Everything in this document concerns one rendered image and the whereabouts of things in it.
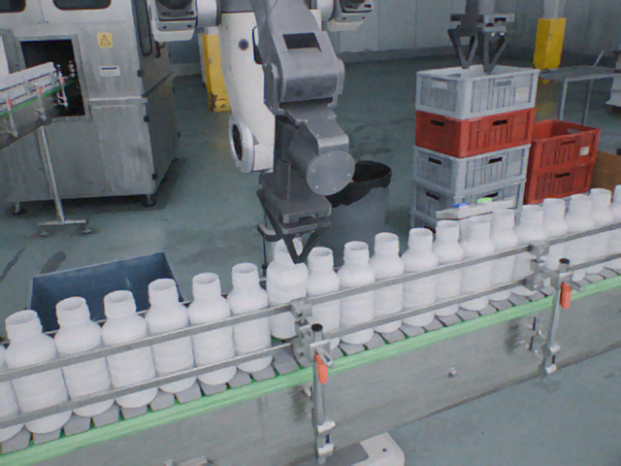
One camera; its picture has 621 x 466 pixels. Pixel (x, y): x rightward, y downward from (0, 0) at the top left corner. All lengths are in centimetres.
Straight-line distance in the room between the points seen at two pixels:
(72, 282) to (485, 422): 160
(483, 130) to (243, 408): 267
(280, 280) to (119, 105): 372
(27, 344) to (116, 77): 369
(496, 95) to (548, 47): 758
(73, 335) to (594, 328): 96
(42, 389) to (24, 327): 9
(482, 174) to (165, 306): 278
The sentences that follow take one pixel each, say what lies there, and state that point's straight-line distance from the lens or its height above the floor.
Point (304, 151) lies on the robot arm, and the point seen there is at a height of 137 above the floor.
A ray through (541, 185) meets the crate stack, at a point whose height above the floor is 34.
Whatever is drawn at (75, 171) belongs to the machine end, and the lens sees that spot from 462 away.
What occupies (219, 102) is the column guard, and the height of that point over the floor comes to 13.
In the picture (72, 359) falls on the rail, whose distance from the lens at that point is 77.
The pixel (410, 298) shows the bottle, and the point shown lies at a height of 106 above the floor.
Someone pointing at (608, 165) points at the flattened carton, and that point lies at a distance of 422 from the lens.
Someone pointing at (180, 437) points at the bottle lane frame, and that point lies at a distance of 85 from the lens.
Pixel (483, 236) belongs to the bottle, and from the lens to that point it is 96.
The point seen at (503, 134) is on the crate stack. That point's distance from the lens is 342.
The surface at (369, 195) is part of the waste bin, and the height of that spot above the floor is 56.
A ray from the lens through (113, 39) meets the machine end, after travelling 434.
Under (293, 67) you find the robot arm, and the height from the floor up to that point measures 145.
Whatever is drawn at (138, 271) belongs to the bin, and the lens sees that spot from 142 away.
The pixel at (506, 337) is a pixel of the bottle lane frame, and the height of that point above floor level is 94.
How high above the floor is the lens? 152
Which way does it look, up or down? 23 degrees down
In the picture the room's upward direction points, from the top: 2 degrees counter-clockwise
